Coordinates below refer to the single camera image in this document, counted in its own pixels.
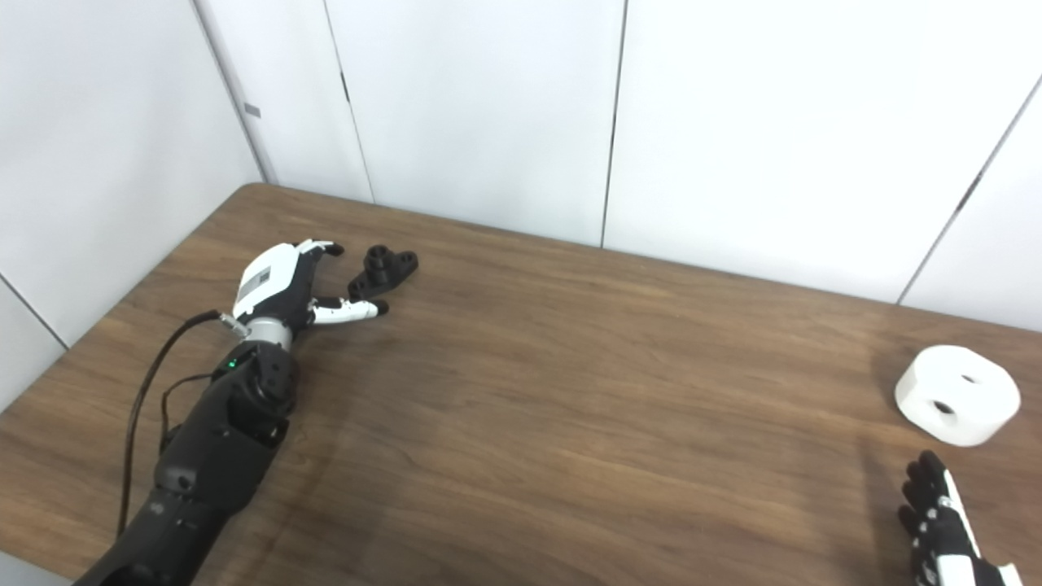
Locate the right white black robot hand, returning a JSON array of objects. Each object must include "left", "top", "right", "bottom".
[{"left": 897, "top": 450, "right": 1025, "bottom": 586}]

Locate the black flanged holder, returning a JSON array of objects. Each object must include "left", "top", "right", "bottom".
[{"left": 348, "top": 245, "right": 420, "bottom": 301}]

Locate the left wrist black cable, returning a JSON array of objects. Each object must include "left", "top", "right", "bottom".
[{"left": 116, "top": 309, "right": 249, "bottom": 538}]

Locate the round white piece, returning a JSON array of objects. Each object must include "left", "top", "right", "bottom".
[{"left": 894, "top": 344, "right": 1022, "bottom": 447}]

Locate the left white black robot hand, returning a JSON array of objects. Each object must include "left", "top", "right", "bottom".
[{"left": 232, "top": 238, "right": 390, "bottom": 333}]

